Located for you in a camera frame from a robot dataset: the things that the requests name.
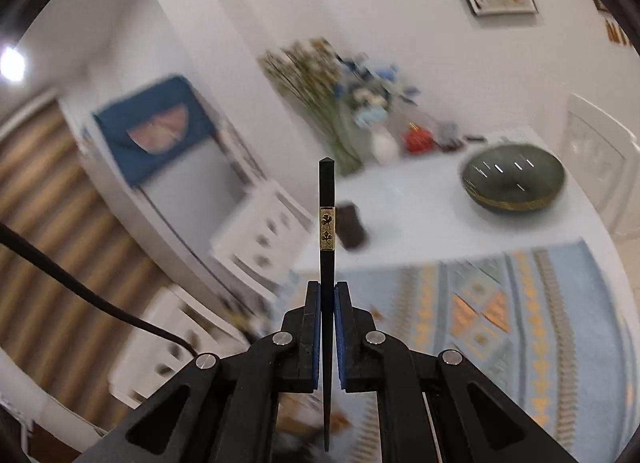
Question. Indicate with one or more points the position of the ceiling light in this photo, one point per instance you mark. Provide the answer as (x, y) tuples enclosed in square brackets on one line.
[(12, 63)]

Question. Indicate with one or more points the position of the dark green bowl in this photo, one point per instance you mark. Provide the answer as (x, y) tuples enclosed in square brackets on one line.
[(510, 173)]

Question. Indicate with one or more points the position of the white vase with blue flowers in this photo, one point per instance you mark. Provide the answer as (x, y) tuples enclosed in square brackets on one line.
[(382, 145)]

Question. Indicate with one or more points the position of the blue cloth cover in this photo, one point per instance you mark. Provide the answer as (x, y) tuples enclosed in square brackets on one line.
[(120, 143)]

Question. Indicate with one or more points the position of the hanging tassels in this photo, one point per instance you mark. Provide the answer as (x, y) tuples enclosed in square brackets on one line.
[(615, 30)]

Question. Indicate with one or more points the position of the dark brown pot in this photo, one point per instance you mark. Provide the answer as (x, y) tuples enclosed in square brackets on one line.
[(352, 225)]

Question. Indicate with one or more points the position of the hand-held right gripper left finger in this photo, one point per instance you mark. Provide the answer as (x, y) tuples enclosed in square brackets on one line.
[(312, 333)]

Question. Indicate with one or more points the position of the glass vase with green stems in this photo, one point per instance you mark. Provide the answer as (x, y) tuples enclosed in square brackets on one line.
[(310, 93)]

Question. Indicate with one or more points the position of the red lidded teacup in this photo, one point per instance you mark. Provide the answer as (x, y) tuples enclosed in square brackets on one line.
[(417, 139)]

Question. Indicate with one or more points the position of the dark phone stand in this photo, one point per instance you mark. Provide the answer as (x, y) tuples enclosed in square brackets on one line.
[(450, 135)]

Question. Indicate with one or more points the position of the blue patterned tablecloth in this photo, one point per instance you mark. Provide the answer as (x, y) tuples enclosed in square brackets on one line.
[(550, 343)]

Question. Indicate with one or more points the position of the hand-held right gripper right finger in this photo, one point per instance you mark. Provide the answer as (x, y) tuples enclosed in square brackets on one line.
[(345, 333)]

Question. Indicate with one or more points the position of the black chopstick gold band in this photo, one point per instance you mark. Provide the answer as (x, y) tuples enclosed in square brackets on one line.
[(326, 193)]

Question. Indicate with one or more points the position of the white refrigerator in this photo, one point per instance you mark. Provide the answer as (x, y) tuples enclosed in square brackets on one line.
[(200, 183)]

